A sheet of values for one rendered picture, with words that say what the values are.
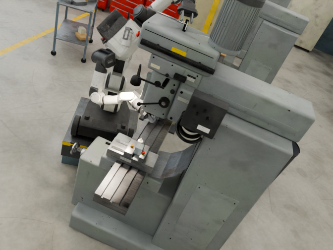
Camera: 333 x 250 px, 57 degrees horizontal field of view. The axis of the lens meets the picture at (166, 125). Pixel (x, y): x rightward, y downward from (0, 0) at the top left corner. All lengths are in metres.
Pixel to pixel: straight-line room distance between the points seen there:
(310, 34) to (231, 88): 8.60
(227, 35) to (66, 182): 2.17
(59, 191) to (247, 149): 1.92
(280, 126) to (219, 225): 0.88
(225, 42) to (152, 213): 1.48
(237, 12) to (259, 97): 0.49
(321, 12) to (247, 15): 8.54
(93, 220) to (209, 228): 0.98
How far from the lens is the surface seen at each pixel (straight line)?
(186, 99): 1.90
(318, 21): 10.27
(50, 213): 3.01
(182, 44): 1.76
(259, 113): 1.89
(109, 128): 2.97
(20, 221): 2.97
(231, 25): 1.73
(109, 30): 2.31
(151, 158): 2.22
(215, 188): 2.12
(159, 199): 2.43
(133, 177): 2.15
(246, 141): 1.85
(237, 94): 1.84
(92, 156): 2.50
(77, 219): 2.79
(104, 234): 2.77
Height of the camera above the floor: 2.49
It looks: 36 degrees down
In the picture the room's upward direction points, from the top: 22 degrees clockwise
